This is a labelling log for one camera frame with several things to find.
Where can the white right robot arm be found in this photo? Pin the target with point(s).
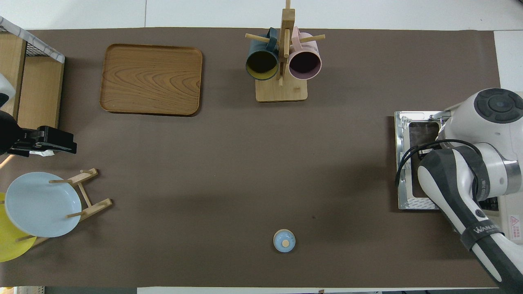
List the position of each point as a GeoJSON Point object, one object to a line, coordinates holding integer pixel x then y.
{"type": "Point", "coordinates": [461, 126]}

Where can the yellow plate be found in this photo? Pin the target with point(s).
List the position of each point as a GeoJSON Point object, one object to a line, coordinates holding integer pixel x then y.
{"type": "Point", "coordinates": [12, 249]}

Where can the beige toaster oven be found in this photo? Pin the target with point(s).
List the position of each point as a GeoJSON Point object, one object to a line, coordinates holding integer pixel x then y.
{"type": "Point", "coordinates": [515, 228]}

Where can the brown wooden tray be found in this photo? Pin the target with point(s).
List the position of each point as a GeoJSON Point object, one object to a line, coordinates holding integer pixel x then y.
{"type": "Point", "coordinates": [151, 79]}

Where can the pink mug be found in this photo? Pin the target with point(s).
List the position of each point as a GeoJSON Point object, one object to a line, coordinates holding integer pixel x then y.
{"type": "Point", "coordinates": [304, 63]}

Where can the white cylindrical device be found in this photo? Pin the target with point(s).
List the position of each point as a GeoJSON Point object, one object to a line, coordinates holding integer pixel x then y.
{"type": "Point", "coordinates": [6, 87]}

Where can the brown table mat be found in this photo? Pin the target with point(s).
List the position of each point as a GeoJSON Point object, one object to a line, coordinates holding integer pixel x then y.
{"type": "Point", "coordinates": [184, 163]}

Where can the wooden plate rack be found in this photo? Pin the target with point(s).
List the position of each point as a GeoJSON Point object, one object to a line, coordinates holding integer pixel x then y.
{"type": "Point", "coordinates": [96, 206]}

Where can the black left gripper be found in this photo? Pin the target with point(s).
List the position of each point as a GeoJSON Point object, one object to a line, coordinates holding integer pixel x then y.
{"type": "Point", "coordinates": [44, 139]}

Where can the light blue plate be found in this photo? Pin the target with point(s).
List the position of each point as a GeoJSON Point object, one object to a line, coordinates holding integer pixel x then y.
{"type": "Point", "coordinates": [41, 204]}

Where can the toaster oven glass door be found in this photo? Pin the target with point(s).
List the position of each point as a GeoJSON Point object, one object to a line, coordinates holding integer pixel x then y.
{"type": "Point", "coordinates": [404, 200]}

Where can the white checked fabric liner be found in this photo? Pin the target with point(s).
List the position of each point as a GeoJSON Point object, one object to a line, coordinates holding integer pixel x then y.
{"type": "Point", "coordinates": [49, 52]}

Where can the dark blue mug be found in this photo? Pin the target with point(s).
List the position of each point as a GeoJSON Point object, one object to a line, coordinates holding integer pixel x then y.
{"type": "Point", "coordinates": [261, 65]}

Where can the small blue bell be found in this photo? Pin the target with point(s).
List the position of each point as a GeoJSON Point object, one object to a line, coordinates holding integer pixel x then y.
{"type": "Point", "coordinates": [284, 241]}

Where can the wooden mug tree stand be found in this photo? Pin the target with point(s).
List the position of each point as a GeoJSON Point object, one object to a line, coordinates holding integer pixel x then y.
{"type": "Point", "coordinates": [282, 92]}

